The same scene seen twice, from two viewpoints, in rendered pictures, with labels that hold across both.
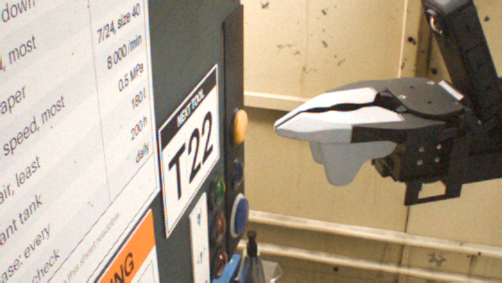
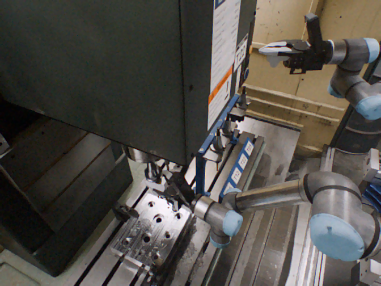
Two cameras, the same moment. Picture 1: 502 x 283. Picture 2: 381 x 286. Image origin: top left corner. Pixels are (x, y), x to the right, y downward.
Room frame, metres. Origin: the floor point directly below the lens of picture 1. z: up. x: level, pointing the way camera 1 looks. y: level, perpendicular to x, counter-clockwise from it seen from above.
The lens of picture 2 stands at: (-0.37, 0.04, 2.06)
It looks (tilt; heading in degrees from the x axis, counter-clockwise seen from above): 46 degrees down; 11
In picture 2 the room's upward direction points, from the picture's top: 1 degrees counter-clockwise
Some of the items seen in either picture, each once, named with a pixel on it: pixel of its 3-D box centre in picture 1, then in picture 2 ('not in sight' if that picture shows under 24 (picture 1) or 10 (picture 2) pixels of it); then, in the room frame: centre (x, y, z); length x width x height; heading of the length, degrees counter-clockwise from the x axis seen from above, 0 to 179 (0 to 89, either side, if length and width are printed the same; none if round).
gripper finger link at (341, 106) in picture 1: (325, 133); (271, 53); (0.47, -0.06, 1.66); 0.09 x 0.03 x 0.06; 104
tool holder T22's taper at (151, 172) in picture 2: not in sight; (152, 164); (0.21, 0.29, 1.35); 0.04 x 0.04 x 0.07
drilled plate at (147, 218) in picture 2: not in sight; (153, 231); (0.16, 0.32, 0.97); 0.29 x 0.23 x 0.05; 164
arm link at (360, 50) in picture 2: not in sight; (355, 52); (0.52, -0.32, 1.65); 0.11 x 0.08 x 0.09; 104
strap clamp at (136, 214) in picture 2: not in sight; (126, 213); (0.22, 0.46, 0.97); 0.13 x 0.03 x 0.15; 74
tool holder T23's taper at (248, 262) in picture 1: (251, 269); (242, 98); (0.78, 0.00, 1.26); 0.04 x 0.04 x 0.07
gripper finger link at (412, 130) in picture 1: (400, 123); (291, 51); (0.44, -0.11, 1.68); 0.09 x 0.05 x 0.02; 104
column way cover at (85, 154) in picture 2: not in sight; (71, 161); (0.33, 0.72, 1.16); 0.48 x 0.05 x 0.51; 164
